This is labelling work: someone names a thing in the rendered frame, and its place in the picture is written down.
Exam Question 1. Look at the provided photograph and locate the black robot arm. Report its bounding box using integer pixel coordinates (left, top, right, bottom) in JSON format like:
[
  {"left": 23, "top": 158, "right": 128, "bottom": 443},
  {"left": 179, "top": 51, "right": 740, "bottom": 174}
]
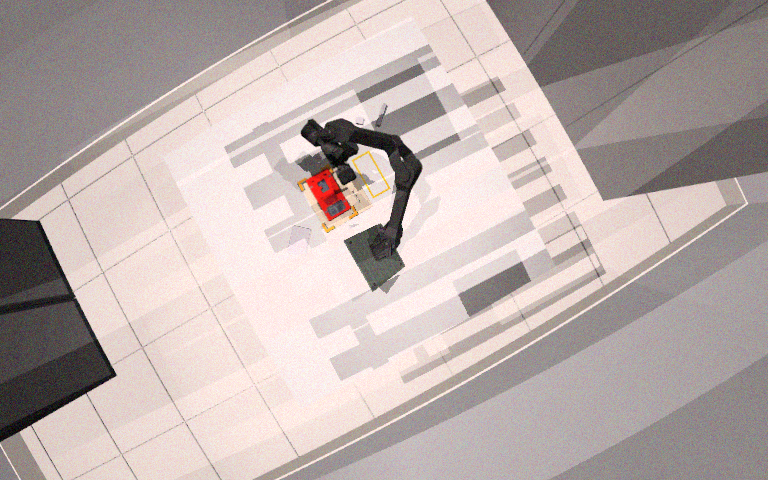
[{"left": 301, "top": 118, "right": 423, "bottom": 261}]

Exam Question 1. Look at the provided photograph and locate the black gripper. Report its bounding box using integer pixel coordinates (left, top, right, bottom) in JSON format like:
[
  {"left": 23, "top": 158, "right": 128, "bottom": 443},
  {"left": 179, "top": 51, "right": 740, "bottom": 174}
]
[{"left": 327, "top": 153, "right": 357, "bottom": 185}]

